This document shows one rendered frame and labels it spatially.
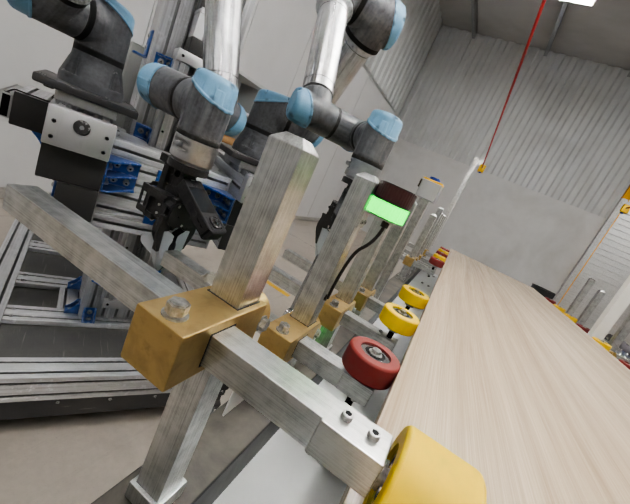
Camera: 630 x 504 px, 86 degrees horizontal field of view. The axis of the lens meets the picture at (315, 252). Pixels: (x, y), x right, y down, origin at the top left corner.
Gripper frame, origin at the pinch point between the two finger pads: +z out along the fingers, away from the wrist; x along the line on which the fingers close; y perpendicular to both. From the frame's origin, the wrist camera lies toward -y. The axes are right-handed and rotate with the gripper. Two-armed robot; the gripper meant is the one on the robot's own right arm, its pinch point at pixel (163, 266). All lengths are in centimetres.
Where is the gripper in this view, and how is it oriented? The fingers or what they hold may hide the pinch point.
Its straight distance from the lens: 70.9
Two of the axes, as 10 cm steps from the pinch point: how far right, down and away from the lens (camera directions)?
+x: -3.9, 0.7, -9.2
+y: -8.2, -4.8, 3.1
